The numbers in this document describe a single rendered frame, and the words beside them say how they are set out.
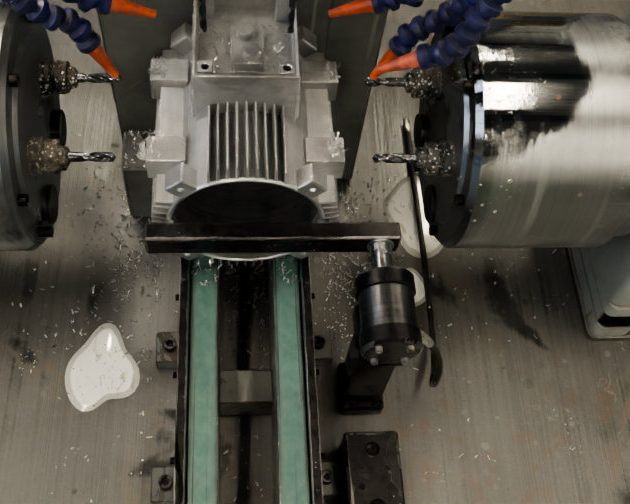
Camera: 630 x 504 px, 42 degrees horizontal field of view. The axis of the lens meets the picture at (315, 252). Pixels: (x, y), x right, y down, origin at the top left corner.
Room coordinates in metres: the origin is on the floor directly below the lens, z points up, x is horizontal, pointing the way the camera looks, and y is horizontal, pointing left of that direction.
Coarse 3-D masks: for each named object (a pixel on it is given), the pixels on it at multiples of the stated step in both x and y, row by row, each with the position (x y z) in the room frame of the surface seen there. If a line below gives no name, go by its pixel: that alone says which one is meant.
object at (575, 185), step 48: (480, 48) 0.57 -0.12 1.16; (528, 48) 0.58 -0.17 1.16; (576, 48) 0.59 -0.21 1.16; (624, 48) 0.60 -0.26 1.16; (432, 96) 0.60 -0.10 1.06; (480, 96) 0.52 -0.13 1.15; (528, 96) 0.53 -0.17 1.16; (576, 96) 0.54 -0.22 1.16; (624, 96) 0.55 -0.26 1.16; (432, 144) 0.52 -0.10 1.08; (480, 144) 0.49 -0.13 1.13; (528, 144) 0.49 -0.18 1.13; (576, 144) 0.50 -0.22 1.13; (624, 144) 0.51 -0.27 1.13; (432, 192) 0.52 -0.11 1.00; (480, 192) 0.46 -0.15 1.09; (528, 192) 0.47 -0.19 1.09; (576, 192) 0.48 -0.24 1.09; (624, 192) 0.49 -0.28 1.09; (480, 240) 0.45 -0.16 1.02; (528, 240) 0.46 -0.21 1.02; (576, 240) 0.47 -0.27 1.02
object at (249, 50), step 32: (224, 0) 0.62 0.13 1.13; (256, 0) 0.62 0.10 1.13; (288, 0) 0.61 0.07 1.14; (192, 32) 0.58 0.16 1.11; (224, 32) 0.58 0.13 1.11; (256, 32) 0.58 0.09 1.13; (192, 64) 0.51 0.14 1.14; (224, 64) 0.54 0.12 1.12; (256, 64) 0.54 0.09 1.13; (288, 64) 0.53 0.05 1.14; (192, 96) 0.50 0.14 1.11; (224, 96) 0.50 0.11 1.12; (256, 96) 0.51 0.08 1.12; (288, 96) 0.51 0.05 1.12
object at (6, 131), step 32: (0, 32) 0.49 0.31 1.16; (32, 32) 0.54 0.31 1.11; (0, 64) 0.46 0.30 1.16; (32, 64) 0.51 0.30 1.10; (64, 64) 0.54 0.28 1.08; (0, 96) 0.43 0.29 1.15; (32, 96) 0.49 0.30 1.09; (0, 128) 0.41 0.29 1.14; (32, 128) 0.46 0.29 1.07; (64, 128) 0.54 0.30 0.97; (0, 160) 0.39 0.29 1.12; (32, 160) 0.42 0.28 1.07; (64, 160) 0.43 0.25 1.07; (0, 192) 0.37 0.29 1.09; (32, 192) 0.41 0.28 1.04; (0, 224) 0.36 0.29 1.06; (32, 224) 0.39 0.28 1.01
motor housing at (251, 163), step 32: (160, 96) 0.53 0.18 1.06; (320, 96) 0.57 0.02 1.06; (160, 128) 0.49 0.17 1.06; (192, 128) 0.49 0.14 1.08; (224, 128) 0.48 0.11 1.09; (256, 128) 0.48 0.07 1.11; (288, 128) 0.50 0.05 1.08; (320, 128) 0.52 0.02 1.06; (192, 160) 0.45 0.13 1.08; (224, 160) 0.45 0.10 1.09; (256, 160) 0.44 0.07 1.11; (288, 160) 0.46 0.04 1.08; (160, 192) 0.42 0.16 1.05; (192, 192) 0.42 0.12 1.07; (224, 192) 0.51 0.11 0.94; (256, 192) 0.51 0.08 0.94; (288, 192) 0.51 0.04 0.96; (224, 256) 0.43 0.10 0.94; (256, 256) 0.43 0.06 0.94
